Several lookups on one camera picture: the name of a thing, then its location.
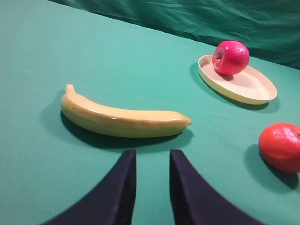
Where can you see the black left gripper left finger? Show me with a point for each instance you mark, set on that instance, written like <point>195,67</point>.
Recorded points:
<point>110,202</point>

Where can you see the yellow banana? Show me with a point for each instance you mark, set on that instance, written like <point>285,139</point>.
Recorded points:
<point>118,122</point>

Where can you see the green backdrop cloth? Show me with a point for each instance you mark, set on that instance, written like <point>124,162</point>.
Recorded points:
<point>270,29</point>

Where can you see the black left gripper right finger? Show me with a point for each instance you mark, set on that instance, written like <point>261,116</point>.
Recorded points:
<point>195,202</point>

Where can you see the orange mandarin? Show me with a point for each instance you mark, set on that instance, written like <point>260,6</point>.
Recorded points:
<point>279,146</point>

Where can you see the yellow plate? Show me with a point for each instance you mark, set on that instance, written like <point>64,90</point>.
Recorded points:
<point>249,86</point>

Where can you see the red apple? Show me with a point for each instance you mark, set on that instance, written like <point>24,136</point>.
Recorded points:
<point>230,57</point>

